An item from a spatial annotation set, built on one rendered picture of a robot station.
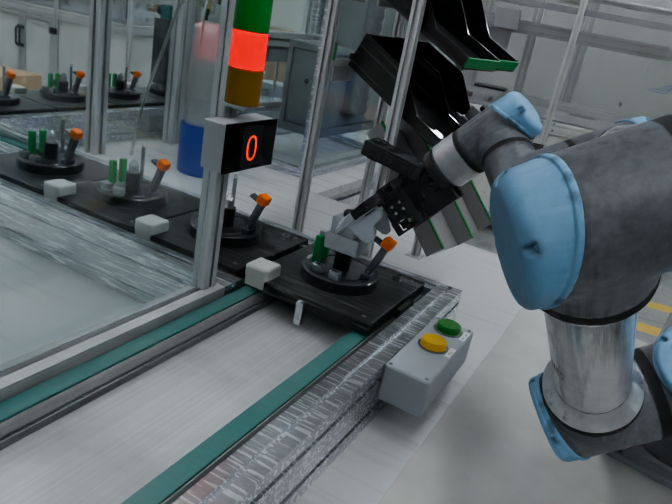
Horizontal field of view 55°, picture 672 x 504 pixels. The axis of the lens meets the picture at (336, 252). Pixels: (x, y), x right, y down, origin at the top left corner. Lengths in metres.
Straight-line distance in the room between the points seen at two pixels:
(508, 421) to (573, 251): 0.62
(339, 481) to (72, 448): 0.32
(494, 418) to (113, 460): 0.59
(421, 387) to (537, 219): 0.48
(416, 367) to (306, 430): 0.24
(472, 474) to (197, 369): 0.40
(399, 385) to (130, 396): 0.36
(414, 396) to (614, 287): 0.46
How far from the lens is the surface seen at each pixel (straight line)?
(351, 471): 0.89
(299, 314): 1.04
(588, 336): 0.64
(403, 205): 1.02
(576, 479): 1.02
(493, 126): 0.95
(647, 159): 0.51
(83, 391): 0.86
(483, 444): 1.01
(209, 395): 0.88
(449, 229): 1.39
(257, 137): 0.96
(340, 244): 1.10
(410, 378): 0.92
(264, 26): 0.93
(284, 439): 0.75
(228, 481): 0.70
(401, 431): 0.98
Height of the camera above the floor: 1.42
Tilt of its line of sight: 21 degrees down
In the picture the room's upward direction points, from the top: 11 degrees clockwise
